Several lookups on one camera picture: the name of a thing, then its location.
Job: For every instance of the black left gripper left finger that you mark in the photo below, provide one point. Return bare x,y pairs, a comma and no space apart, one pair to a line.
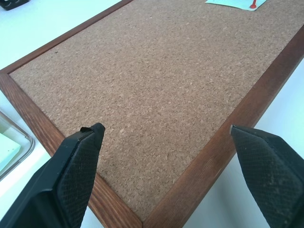
71,175

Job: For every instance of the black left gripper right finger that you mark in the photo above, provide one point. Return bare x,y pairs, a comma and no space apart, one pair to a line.
268,175

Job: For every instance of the green sticky note pad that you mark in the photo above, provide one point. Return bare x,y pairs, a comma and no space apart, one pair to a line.
9,148

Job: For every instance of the wood-framed cork board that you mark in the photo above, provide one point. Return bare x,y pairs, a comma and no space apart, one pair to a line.
156,95

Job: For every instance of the red push pin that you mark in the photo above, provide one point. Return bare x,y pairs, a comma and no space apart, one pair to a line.
253,4

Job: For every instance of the light green paper note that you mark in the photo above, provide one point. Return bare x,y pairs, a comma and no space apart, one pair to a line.
235,3

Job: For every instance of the clear plastic container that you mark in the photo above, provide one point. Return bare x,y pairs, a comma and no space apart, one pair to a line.
14,147

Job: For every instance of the black object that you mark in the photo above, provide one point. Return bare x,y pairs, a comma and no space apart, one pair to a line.
13,3

